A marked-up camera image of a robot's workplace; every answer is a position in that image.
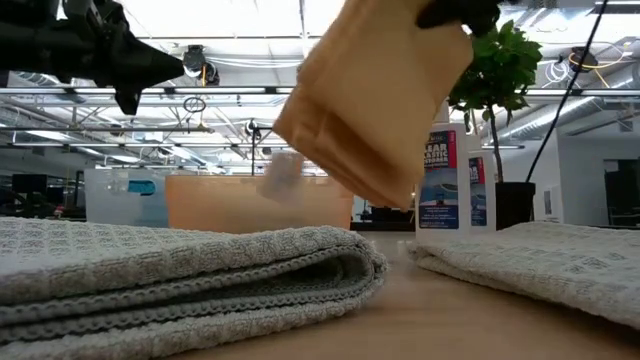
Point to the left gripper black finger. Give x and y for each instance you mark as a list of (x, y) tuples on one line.
[(135, 67)]

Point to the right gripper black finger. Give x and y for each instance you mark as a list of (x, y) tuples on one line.
[(465, 12)]

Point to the bright blue sponge cloth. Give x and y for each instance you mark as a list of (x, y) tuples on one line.
[(141, 187)]

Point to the yellow cloth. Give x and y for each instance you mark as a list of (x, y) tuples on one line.
[(375, 100)]

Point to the white plastic restorer bottle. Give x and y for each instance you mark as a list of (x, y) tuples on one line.
[(442, 200), (481, 190)]

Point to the grey waffle weave towel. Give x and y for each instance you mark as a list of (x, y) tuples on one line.
[(550, 265), (175, 270)]

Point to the potted green plant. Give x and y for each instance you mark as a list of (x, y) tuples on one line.
[(505, 70)]

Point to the small frosted plastic bin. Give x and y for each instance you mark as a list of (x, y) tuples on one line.
[(115, 210)]

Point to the black monitor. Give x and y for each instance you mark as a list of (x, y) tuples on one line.
[(29, 182)]

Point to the orange plastic bin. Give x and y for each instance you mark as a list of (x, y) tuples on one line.
[(215, 205)]

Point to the black aluminium table frame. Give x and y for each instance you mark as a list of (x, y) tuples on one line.
[(380, 226)]

